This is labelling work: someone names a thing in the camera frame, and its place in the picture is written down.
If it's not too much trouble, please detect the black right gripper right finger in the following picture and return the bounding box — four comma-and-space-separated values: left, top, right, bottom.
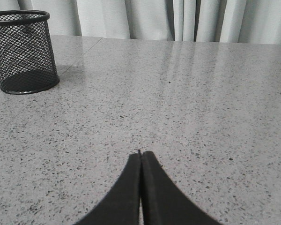
142, 151, 219, 225

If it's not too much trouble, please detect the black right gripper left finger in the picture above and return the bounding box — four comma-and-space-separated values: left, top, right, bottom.
77, 153, 141, 225

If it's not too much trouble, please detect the black mesh pen bucket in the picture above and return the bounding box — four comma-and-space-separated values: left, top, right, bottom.
0, 10, 59, 94

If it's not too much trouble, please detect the grey curtain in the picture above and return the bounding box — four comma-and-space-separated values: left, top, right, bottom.
0, 0, 281, 44

